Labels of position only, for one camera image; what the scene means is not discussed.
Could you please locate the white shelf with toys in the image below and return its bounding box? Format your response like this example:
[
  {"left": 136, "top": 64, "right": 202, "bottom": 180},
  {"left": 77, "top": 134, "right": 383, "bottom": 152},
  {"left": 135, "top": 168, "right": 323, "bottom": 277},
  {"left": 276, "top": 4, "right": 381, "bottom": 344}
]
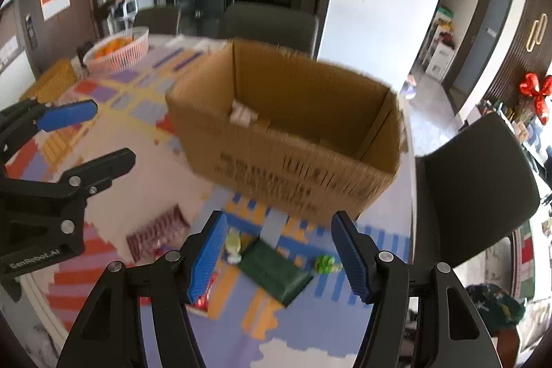
[{"left": 418, "top": 6, "right": 456, "bottom": 81}]

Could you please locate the purple striped snack bar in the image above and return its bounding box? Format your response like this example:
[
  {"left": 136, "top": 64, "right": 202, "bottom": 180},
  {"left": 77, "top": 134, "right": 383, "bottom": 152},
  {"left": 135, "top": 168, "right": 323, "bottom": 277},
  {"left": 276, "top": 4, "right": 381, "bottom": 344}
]
[{"left": 126, "top": 203, "right": 190, "bottom": 262}]

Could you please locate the dark chair far left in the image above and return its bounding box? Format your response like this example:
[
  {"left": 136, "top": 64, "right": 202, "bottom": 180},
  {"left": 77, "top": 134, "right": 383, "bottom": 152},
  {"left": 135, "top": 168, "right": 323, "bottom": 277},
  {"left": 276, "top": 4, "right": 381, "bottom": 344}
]
[{"left": 133, "top": 4, "right": 180, "bottom": 36}]

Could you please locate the brown cardboard box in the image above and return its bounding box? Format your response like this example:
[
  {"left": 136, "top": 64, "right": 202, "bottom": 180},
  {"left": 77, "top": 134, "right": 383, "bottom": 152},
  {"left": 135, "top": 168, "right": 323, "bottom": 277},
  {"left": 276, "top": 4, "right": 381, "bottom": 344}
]
[{"left": 166, "top": 39, "right": 402, "bottom": 226}]

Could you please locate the pink snack packet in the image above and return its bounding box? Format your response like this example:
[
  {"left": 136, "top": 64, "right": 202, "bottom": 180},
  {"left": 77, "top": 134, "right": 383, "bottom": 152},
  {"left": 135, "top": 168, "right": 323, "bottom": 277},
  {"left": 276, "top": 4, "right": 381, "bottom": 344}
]
[{"left": 191, "top": 270, "right": 218, "bottom": 314}]

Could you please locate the yellow woven mat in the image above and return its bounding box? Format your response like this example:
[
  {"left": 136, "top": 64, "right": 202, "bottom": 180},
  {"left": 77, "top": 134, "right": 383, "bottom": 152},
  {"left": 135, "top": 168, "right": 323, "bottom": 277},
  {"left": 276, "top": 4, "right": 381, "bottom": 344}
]
[{"left": 20, "top": 59, "right": 78, "bottom": 104}]

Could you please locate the red foil balloon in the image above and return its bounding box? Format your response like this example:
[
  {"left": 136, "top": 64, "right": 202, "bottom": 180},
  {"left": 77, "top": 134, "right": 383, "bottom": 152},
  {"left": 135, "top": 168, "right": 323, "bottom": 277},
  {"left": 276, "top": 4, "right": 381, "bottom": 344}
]
[{"left": 518, "top": 72, "right": 552, "bottom": 125}]

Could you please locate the dark chair far middle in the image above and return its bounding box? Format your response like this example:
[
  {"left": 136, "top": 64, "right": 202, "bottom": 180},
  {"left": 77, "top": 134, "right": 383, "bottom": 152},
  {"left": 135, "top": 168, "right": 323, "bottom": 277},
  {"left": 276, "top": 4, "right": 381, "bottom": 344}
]
[{"left": 218, "top": 2, "right": 319, "bottom": 57}]

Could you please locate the colourful patterned tablecloth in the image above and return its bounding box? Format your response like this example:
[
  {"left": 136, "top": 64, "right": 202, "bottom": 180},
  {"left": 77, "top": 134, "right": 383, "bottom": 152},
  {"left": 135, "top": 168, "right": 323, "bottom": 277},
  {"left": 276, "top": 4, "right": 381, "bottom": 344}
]
[{"left": 1, "top": 41, "right": 414, "bottom": 367}]

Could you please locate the pale green small candy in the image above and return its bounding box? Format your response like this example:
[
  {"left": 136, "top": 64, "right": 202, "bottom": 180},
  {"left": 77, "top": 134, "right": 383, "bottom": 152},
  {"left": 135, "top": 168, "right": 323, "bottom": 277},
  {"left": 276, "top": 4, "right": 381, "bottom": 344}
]
[{"left": 225, "top": 228, "right": 242, "bottom": 265}]

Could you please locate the dark interior door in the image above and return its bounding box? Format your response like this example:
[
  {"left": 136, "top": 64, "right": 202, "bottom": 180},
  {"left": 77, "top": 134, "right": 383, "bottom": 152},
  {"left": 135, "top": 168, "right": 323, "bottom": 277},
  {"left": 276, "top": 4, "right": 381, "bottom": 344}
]
[{"left": 443, "top": 0, "right": 513, "bottom": 113}]

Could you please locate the dark chair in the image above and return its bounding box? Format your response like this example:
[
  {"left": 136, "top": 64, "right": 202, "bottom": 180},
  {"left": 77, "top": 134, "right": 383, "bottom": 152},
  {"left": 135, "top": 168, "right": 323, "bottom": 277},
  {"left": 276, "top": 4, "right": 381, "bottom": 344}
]
[
  {"left": 133, "top": 4, "right": 180, "bottom": 36},
  {"left": 218, "top": 2, "right": 319, "bottom": 57},
  {"left": 413, "top": 113, "right": 540, "bottom": 277}
]

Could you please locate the white basket of oranges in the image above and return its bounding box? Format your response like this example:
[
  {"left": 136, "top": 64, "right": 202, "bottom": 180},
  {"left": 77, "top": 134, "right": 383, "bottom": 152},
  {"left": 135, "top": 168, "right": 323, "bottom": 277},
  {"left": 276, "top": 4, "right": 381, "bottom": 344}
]
[{"left": 82, "top": 26, "right": 150, "bottom": 76}]

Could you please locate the green wrapped candy right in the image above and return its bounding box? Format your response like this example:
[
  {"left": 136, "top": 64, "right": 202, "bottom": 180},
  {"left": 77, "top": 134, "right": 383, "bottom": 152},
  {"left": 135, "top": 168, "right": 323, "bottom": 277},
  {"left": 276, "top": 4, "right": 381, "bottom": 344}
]
[{"left": 314, "top": 255, "right": 343, "bottom": 275}]

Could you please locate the dark chair right side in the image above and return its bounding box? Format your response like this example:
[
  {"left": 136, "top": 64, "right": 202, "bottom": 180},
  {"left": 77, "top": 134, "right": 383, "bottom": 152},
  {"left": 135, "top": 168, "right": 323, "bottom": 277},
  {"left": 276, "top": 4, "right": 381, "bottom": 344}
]
[{"left": 413, "top": 113, "right": 540, "bottom": 277}]

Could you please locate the dark green snack packet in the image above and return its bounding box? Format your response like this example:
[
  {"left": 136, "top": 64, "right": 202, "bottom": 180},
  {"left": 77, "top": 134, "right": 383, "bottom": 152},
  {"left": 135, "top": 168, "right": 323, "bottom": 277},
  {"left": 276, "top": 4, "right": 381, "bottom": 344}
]
[{"left": 238, "top": 237, "right": 313, "bottom": 307}]

